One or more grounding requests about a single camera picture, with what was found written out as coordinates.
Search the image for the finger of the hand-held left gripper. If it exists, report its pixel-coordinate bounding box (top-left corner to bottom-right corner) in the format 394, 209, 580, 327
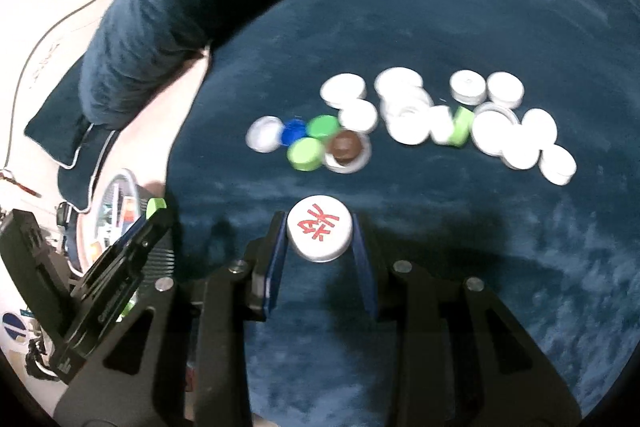
87, 207, 175, 303
75, 217, 149, 293

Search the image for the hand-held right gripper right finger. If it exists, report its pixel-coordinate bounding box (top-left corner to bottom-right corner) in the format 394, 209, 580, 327
350, 212, 583, 427

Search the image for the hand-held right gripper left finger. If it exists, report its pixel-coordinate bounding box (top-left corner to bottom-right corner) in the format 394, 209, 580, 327
55, 209, 288, 427

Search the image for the white cap with red print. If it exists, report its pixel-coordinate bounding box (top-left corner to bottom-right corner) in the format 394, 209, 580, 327
286, 195, 355, 263

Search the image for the blue white round sticker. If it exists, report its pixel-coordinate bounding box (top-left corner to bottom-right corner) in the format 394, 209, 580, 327
1, 312, 26, 342

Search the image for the clear plastic lid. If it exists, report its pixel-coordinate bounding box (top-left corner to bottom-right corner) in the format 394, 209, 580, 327
324, 132, 372, 174

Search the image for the dark brown bottle cap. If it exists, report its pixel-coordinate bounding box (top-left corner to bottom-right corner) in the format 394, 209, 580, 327
330, 130, 364, 160

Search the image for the clear white lid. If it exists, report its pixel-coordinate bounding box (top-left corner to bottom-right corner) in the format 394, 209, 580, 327
246, 115, 286, 154

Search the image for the blue bottle cap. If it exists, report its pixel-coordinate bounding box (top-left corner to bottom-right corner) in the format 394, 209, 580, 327
281, 119, 307, 145

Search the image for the large green bottle cap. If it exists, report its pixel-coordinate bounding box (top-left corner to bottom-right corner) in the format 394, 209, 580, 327
447, 106, 476, 148

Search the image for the pile of white bottle caps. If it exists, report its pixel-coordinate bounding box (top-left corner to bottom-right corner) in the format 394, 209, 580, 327
320, 67, 577, 186

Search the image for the grey cable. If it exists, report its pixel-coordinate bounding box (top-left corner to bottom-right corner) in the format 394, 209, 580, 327
7, 0, 118, 168

